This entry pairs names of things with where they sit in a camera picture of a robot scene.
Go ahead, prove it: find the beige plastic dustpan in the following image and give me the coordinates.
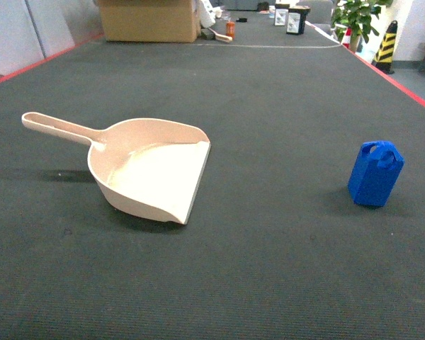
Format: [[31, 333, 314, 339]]
[[21, 112, 211, 225]]

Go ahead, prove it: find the blue plastic part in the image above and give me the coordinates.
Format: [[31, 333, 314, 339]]
[[347, 140, 404, 207]]

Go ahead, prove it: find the orange bottle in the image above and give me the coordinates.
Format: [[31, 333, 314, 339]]
[[226, 21, 235, 39]]

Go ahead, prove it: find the large cardboard box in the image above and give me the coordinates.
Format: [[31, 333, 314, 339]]
[[98, 0, 200, 43]]

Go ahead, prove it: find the small white box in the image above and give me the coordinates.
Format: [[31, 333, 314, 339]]
[[274, 4, 290, 26]]

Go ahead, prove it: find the black white box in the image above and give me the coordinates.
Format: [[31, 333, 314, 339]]
[[285, 6, 311, 35]]

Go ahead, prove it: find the red white traffic cone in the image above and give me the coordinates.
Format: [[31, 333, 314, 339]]
[[341, 27, 352, 50]]

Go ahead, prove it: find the yellow black traffic cone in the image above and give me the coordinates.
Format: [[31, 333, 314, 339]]
[[371, 21, 398, 74]]

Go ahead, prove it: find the green potted plant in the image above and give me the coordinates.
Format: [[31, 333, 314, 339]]
[[331, 0, 393, 52]]

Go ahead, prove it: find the wooden handled brush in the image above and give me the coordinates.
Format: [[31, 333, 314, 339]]
[[200, 28, 233, 43]]

